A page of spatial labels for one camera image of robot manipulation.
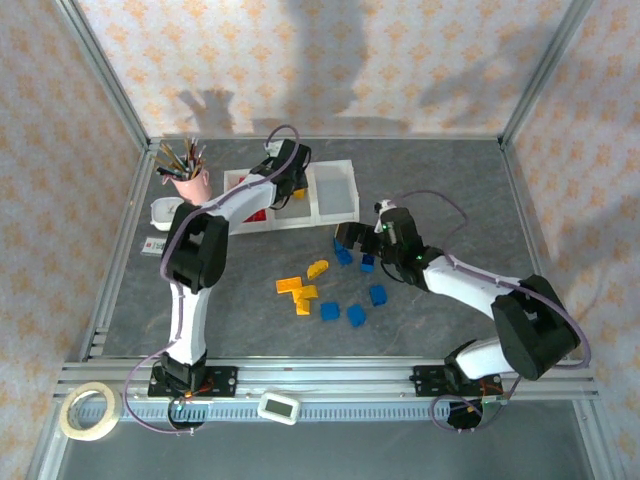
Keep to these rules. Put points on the yellow half-round lego brick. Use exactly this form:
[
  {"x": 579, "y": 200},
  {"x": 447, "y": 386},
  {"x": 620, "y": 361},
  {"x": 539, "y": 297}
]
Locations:
[{"x": 318, "y": 269}]

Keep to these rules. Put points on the cream masking tape roll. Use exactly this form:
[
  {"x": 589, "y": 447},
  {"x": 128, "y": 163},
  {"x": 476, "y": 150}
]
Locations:
[{"x": 65, "y": 412}]

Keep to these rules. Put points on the aluminium frame rail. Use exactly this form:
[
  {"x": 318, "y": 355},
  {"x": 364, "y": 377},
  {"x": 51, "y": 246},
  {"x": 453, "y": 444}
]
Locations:
[
  {"x": 116, "y": 260},
  {"x": 535, "y": 250}
]

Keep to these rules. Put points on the red lego brick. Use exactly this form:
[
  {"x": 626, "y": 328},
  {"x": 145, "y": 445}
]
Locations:
[
  {"x": 244, "y": 180},
  {"x": 258, "y": 216}
]

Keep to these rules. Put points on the white square clock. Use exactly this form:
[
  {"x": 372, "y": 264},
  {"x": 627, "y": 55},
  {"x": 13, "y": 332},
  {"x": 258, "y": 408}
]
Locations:
[{"x": 161, "y": 215}]

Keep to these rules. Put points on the wide aluminium mounting beam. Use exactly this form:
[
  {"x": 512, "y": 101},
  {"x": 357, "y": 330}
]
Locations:
[{"x": 325, "y": 372}]

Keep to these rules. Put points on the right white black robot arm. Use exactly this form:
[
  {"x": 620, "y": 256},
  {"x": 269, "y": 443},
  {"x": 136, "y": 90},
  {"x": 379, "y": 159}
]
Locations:
[{"x": 470, "y": 285}]

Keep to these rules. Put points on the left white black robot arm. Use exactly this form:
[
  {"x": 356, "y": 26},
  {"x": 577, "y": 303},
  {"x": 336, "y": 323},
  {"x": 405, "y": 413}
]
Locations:
[{"x": 187, "y": 310}]

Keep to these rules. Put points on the yellow long lego brick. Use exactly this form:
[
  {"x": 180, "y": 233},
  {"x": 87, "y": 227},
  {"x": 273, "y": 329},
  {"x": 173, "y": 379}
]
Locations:
[
  {"x": 289, "y": 285},
  {"x": 307, "y": 293}
]

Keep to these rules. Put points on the white digital timer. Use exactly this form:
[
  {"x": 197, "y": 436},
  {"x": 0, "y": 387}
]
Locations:
[{"x": 277, "y": 407}]

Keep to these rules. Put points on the small printed card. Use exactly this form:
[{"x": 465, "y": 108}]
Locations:
[{"x": 152, "y": 246}]

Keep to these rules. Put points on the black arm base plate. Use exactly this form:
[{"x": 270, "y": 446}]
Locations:
[
  {"x": 225, "y": 382},
  {"x": 425, "y": 382}
]

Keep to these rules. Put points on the yellow square lego brick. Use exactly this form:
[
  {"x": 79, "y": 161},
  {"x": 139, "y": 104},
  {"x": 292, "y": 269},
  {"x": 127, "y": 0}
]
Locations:
[{"x": 300, "y": 193}]

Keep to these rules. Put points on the aluminium frame post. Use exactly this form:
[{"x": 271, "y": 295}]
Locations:
[
  {"x": 102, "y": 70},
  {"x": 546, "y": 70}
]

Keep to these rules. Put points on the pink metal cup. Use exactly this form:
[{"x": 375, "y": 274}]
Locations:
[{"x": 192, "y": 190}]

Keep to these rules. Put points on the thin pencil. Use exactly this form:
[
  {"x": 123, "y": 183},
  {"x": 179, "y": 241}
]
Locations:
[
  {"x": 166, "y": 167},
  {"x": 189, "y": 155},
  {"x": 200, "y": 159},
  {"x": 170, "y": 159}
]

